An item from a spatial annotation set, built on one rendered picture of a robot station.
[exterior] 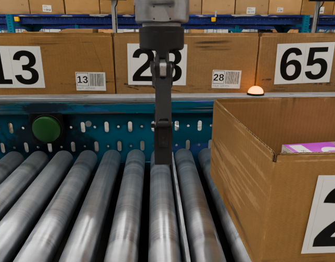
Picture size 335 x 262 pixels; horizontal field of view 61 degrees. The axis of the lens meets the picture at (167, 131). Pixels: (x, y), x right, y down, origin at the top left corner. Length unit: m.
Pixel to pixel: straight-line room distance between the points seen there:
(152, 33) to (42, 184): 0.39
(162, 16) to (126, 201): 0.33
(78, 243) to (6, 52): 0.57
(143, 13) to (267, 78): 0.49
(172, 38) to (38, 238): 0.37
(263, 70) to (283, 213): 0.54
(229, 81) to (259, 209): 0.50
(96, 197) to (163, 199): 0.13
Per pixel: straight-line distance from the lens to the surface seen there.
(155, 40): 0.46
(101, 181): 0.63
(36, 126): 0.81
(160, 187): 0.59
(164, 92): 0.43
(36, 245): 0.49
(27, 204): 0.60
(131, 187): 0.60
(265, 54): 0.85
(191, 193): 0.57
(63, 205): 0.57
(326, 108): 0.70
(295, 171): 0.35
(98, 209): 0.55
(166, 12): 0.46
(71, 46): 0.82
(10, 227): 0.55
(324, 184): 0.38
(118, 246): 0.46
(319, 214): 0.40
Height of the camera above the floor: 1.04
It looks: 19 degrees down
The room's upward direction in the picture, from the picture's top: straight up
